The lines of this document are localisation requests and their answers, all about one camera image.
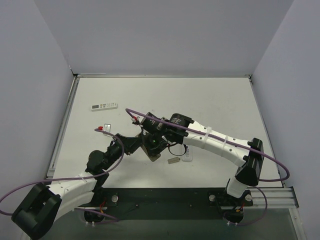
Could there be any grey remote battery cover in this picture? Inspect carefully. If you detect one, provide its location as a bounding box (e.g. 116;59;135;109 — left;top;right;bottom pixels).
167;157;180;164

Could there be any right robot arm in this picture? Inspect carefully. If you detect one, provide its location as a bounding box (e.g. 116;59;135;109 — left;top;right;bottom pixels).
139;112;264;199

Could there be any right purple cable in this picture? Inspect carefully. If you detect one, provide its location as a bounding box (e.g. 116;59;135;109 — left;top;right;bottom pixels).
124;107;291;227

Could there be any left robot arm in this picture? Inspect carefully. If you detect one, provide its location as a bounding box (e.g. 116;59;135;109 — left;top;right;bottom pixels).
11;134;143;240

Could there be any aluminium frame rail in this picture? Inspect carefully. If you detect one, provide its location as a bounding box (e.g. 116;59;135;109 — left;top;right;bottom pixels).
77;187;299;210

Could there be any purple cable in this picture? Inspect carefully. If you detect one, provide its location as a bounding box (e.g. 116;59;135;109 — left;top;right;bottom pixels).
124;107;291;227
0;127;126;225

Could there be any white remote with display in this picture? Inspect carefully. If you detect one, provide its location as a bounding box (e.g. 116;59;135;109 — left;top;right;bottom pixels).
91;102;118;112

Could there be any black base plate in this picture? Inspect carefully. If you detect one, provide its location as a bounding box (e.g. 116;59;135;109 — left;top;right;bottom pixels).
83;187;253;223

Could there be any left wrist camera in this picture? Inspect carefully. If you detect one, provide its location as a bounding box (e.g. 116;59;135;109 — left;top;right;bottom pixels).
94;123;111;137

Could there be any white remote being loaded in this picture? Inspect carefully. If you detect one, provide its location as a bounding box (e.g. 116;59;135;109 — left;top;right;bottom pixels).
182;145;193;162

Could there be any grey beige remote control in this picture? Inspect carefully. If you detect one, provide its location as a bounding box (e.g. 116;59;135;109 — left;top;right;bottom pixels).
137;133;161;162

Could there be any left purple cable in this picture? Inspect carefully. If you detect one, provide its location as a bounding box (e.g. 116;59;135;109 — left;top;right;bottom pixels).
0;127;126;225

